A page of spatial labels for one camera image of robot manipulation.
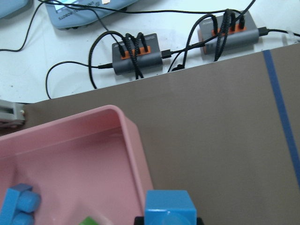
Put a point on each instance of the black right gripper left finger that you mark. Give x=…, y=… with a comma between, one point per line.
x=139, y=221

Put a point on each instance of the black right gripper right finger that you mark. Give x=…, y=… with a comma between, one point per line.
x=199, y=221

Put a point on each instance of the small blue block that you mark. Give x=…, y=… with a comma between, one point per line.
x=169, y=207

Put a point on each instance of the green block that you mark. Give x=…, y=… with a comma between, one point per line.
x=88, y=221

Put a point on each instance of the long blue studded block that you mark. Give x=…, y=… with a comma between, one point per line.
x=19, y=205

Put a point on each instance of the pink plastic box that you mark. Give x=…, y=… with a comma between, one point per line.
x=88, y=164

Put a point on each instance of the blue tape grid lines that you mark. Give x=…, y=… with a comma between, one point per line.
x=283, y=114

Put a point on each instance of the grey usb hub left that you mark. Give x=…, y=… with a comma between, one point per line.
x=148, y=55

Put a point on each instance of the grey usb hub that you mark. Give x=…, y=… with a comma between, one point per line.
x=148, y=55
x=244, y=33

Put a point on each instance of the grey usb hub right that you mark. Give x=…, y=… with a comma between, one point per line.
x=244, y=33

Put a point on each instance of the blue grey teach pendant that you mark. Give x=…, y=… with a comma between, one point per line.
x=65, y=14

